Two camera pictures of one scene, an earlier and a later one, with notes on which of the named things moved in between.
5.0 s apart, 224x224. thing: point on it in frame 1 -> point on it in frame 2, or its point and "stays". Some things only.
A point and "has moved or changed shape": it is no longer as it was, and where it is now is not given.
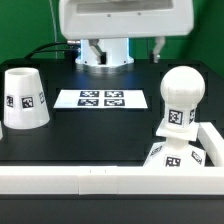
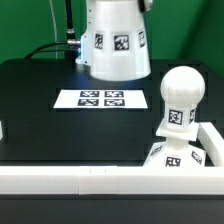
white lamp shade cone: [25, 102] has moved or changed shape
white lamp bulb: [182, 88] stays
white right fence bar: [212, 142] stays
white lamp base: [177, 151] stays
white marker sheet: [100, 98] stays
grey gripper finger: [154, 56] -> [147, 4]
